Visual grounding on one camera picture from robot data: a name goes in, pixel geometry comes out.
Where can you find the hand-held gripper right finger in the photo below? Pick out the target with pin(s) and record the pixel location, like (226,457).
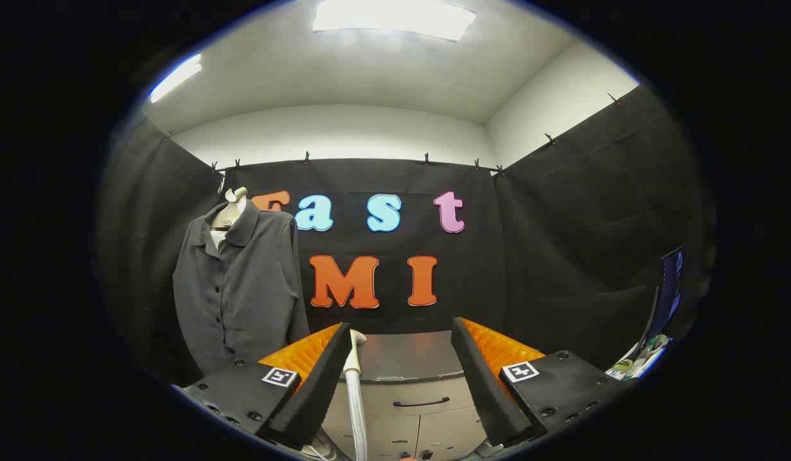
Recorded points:
(488,390)

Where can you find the cream plastic clothes hanger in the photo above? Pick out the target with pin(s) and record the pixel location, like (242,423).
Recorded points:
(236,194)

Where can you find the grey cabinet with drawers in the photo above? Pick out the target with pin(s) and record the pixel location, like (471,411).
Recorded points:
(395,387)

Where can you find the dark computer monitor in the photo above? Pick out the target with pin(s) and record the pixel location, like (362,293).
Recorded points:
(670,288)

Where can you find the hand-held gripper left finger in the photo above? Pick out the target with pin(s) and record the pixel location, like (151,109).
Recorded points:
(318,390)

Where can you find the narrow ceiling light panel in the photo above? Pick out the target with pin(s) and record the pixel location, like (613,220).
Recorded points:
(175,78)

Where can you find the white garment steamer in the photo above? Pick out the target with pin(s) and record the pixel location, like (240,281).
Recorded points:
(357,410)

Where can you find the grey button-up shirt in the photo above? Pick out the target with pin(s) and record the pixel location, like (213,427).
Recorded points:
(248,288)

